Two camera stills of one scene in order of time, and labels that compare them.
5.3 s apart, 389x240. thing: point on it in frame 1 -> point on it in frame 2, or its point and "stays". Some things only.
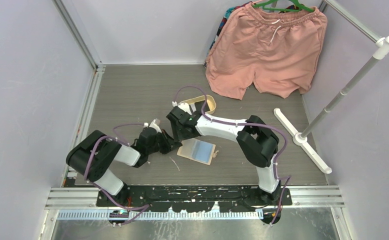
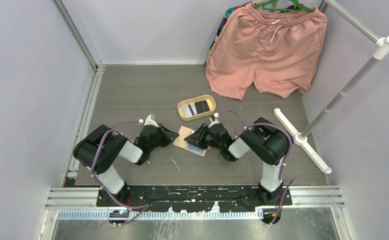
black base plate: (191, 199) stays
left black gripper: (170, 144) stays
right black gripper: (178, 135) -> (197, 138)
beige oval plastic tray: (210, 99) stays
